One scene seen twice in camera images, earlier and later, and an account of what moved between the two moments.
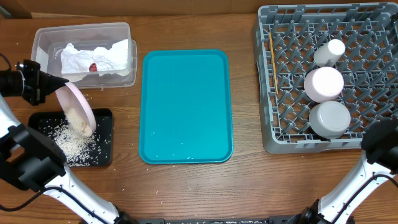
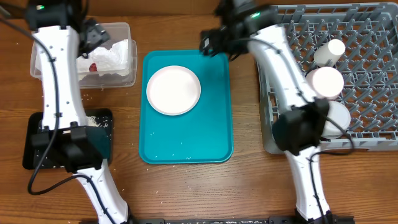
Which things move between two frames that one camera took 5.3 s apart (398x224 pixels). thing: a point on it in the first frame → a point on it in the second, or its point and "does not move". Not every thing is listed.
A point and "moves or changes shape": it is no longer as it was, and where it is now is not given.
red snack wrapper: (92, 67) does not move
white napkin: (112, 59) does not move
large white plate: (77, 108) moves or changes shape
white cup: (329, 54) does not move
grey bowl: (329, 119) does not move
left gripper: (43, 84) → (97, 35)
